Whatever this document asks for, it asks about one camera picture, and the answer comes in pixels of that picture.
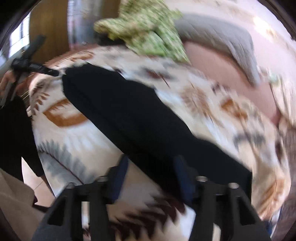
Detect black pants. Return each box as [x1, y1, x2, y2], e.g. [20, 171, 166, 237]
[62, 64, 252, 199]

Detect person's left hand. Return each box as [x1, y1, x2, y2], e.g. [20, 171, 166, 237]
[0, 70, 28, 97]

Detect wooden door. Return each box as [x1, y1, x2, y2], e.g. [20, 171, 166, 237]
[29, 0, 69, 63]

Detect leaf-print fleece blanket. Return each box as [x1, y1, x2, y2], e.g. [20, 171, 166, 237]
[29, 46, 291, 240]

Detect cream floral pillow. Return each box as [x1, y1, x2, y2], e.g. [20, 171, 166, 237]
[268, 70, 295, 128]

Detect green patterned cloth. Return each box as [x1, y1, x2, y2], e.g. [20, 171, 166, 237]
[93, 0, 189, 63]

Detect pink bed sheet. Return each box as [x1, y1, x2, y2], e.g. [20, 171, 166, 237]
[184, 41, 281, 126]

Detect grey quilted pillow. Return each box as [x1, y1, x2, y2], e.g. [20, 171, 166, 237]
[174, 14, 261, 87]

